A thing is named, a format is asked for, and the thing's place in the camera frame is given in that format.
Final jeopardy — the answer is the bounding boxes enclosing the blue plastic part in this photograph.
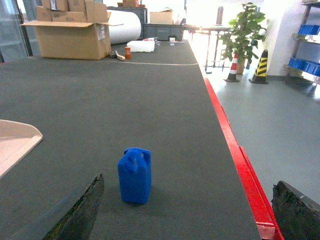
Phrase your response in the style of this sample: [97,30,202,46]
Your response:
[117,147,152,204]

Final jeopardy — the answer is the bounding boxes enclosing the white foam block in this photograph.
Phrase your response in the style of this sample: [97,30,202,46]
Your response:
[126,40,155,53]

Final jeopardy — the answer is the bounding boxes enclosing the orange can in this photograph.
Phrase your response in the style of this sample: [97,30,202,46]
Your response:
[124,46,132,59]

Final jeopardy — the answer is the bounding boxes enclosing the yellow black traffic cone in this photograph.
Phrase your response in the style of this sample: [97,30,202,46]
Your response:
[249,50,268,84]

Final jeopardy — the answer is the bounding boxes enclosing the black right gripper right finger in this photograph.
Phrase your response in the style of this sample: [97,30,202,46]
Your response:
[271,180,320,240]

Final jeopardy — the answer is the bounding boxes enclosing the red table frame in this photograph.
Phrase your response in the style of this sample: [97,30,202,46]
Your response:
[204,78,284,240]

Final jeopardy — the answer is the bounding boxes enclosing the large open cardboard box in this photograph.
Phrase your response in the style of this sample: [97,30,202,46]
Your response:
[22,0,123,60]

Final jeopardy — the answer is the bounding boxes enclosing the beige plastic scoop tray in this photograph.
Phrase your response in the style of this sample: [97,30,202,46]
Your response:
[0,119,43,177]

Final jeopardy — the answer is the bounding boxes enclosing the white foam roll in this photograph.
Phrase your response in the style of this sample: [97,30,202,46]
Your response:
[108,10,142,45]

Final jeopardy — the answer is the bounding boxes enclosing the wooden handled brush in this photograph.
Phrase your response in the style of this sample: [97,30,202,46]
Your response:
[109,50,126,61]

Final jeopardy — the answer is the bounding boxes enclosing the steel shelf rack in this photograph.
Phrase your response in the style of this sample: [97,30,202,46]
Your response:
[283,0,320,85]

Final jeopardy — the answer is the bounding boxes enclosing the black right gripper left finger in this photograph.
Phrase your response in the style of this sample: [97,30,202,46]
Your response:
[14,174,105,240]

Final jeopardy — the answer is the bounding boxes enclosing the potted green plant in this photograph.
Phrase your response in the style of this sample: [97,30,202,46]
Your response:
[219,2,267,74]

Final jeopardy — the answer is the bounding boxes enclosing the white paper cup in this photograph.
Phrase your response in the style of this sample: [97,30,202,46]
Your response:
[169,37,176,46]

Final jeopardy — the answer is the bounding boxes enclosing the grey plastic crate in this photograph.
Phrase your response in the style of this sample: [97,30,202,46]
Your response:
[143,23,185,41]

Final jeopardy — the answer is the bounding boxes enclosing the red white traffic cone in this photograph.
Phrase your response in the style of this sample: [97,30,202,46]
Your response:
[224,52,240,83]

